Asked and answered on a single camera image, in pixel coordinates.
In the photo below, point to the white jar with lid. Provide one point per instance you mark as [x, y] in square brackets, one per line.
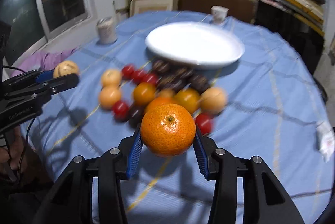
[106, 29]

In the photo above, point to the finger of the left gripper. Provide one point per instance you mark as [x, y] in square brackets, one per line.
[44, 76]
[60, 84]

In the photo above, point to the crumpled white tissue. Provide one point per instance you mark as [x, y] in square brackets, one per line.
[325, 140]

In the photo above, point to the pale peach fruit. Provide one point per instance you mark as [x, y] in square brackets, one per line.
[108, 96]

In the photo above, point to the left hand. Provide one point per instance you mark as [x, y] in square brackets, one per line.
[16, 148]

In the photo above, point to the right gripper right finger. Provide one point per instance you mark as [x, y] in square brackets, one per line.
[217, 164]

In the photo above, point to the pink cloth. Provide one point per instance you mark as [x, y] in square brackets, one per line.
[45, 61]

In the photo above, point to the white paper cup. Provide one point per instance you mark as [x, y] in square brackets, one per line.
[219, 14]

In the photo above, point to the cardboard box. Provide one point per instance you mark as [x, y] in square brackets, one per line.
[141, 6]

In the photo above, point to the pale yellow striped fruit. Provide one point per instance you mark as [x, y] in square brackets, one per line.
[65, 68]

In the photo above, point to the red tomato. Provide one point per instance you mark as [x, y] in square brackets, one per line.
[120, 110]

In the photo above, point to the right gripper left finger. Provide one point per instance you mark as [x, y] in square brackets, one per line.
[119, 163]

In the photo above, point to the large orange tangerine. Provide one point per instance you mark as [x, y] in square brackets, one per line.
[168, 130]

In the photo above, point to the white plate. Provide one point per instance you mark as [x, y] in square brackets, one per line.
[200, 45]

